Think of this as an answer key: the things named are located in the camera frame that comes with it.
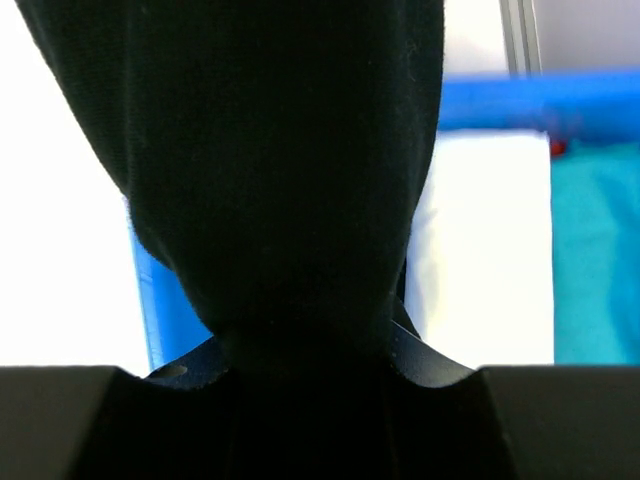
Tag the right aluminium frame post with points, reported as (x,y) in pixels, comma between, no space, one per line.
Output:
(520,37)

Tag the rolled teal t-shirt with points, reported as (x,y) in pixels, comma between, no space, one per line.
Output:
(595,220)

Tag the black t-shirt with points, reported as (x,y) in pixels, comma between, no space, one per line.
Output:
(272,154)

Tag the rolled white t-shirt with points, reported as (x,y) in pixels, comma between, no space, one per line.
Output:
(479,282)

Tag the blue plastic bin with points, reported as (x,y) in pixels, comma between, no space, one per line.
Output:
(600,108)

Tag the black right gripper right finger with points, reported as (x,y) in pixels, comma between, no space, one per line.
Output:
(509,422)

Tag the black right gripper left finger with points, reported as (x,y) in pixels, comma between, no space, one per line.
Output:
(101,422)

